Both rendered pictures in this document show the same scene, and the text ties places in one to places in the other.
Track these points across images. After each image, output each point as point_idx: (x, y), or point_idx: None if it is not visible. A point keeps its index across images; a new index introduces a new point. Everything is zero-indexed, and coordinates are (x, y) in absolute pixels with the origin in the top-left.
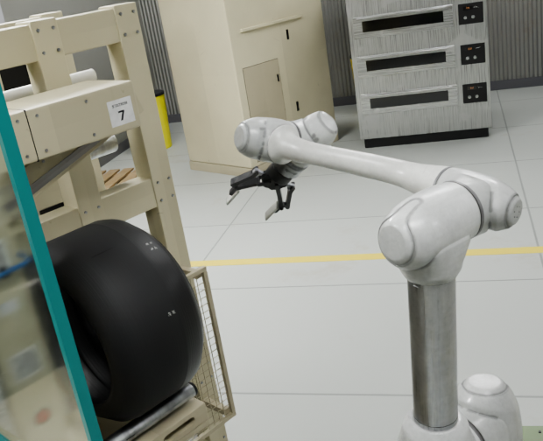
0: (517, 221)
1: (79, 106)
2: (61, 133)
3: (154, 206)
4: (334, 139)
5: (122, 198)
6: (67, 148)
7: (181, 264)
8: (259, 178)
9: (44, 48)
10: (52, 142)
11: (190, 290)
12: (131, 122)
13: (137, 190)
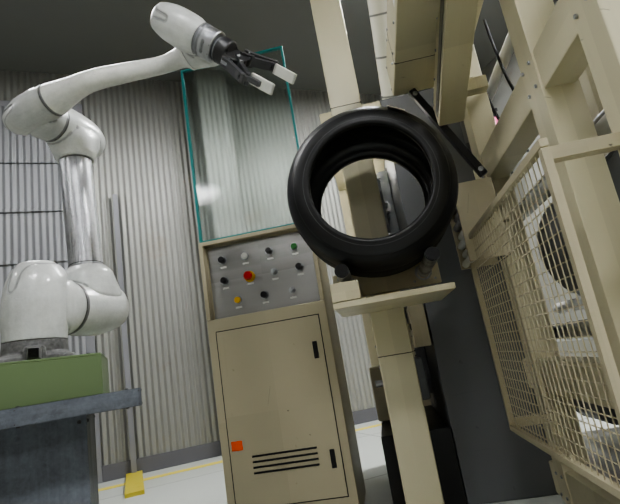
0: (8, 129)
1: (388, 3)
2: (391, 34)
3: (576, 32)
4: (155, 30)
5: (545, 38)
6: (394, 44)
7: None
8: (251, 58)
9: None
10: (392, 45)
11: (292, 171)
12: None
13: (555, 17)
